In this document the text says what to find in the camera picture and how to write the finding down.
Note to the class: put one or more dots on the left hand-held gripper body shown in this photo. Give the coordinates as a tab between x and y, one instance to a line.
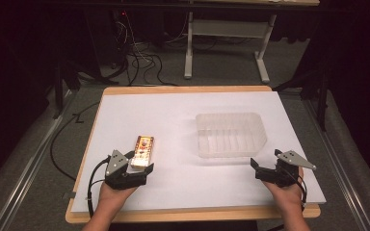
119	175

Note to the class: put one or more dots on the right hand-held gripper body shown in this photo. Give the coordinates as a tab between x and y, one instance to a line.
282	171

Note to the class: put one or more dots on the orange snack packet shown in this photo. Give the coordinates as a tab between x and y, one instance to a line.
143	151

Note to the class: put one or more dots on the person's left hand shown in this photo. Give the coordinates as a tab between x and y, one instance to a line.
115	195

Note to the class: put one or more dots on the person's right hand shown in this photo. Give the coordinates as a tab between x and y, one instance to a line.
285	192

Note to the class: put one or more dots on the clear plastic container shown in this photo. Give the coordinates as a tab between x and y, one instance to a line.
231	134

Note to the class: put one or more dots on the white board sheet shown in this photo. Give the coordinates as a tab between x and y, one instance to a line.
186	179

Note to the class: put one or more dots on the grey tape piece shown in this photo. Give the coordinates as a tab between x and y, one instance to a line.
69	194

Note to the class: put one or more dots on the wooden table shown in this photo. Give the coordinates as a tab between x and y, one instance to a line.
186	217

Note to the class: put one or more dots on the black metal stand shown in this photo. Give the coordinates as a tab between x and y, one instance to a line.
321	93
59	86

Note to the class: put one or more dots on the metal floor rail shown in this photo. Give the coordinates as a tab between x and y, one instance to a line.
340	166
29	166

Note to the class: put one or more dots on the white metal desk frame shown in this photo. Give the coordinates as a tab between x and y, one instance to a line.
224	29

